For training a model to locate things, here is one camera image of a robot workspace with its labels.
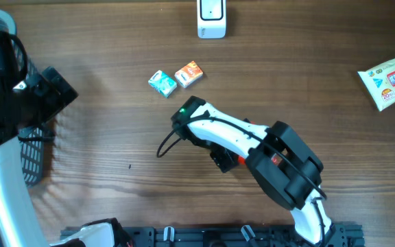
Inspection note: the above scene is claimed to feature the red snack packet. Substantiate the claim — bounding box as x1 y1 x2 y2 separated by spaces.
237 118 253 165

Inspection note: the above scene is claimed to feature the orange tissue pack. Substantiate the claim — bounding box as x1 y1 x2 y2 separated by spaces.
175 61 204 88

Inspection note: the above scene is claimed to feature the teal tissue pack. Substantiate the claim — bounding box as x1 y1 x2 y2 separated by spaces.
148 70 178 98

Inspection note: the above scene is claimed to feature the yellow white snack bag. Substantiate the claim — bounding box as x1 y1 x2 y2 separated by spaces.
357 58 395 111

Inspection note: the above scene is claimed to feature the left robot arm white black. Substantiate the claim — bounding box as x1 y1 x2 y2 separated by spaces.
0 31 78 246

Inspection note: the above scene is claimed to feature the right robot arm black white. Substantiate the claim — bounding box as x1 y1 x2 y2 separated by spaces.
171 96 335 246

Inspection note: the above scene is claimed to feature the white barcode scanner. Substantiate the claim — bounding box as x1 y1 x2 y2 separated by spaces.
196 0 227 39

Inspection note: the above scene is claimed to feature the grey plastic shopping basket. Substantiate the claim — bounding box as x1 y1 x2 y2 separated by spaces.
0 8 47 188

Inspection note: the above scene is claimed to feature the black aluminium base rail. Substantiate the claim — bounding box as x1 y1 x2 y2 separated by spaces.
59 224 366 247

